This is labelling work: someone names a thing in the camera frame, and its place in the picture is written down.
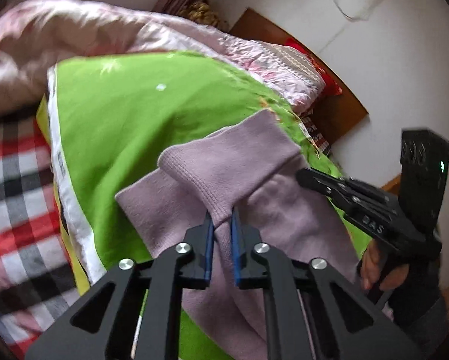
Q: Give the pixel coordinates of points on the lilac fleece pants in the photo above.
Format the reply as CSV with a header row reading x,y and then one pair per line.
x,y
248,168

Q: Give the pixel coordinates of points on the green cartoon bed cover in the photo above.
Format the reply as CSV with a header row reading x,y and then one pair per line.
x,y
110,120

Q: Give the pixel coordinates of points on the pink floral quilt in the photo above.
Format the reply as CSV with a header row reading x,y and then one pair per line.
x,y
36,34

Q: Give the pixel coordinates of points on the right hand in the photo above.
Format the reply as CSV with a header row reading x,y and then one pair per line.
x,y
372,262

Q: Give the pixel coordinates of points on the red pillow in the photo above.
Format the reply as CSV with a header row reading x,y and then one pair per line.
x,y
332,87

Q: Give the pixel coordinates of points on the red plaid bed sheet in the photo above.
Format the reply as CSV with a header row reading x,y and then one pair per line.
x,y
36,280

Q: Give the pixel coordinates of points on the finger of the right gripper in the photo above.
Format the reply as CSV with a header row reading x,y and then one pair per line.
x,y
320,182

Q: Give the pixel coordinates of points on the wooden headboard near bed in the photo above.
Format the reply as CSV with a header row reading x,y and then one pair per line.
x,y
326,119

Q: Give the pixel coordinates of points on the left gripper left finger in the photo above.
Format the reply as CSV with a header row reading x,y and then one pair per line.
x,y
134,311

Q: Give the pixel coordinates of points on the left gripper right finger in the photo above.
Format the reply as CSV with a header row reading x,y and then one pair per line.
x,y
311,311

